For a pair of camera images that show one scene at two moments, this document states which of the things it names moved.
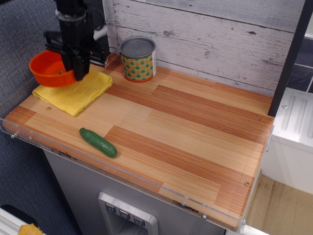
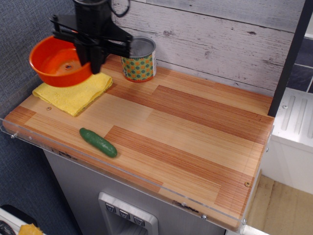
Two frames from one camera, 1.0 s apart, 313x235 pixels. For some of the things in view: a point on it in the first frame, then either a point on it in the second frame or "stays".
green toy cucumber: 99,143 stays
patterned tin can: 138,58 stays
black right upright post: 289,63 stays
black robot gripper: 82,32 -> 91,24
